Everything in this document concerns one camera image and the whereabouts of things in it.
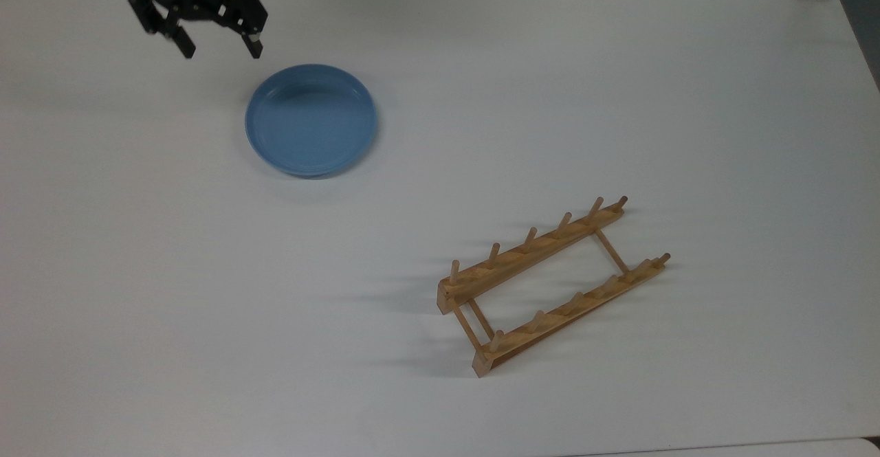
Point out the wooden plate rack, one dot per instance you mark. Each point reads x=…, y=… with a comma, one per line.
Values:
x=522, y=259

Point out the blue round plate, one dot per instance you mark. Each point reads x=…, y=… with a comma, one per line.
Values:
x=309, y=120

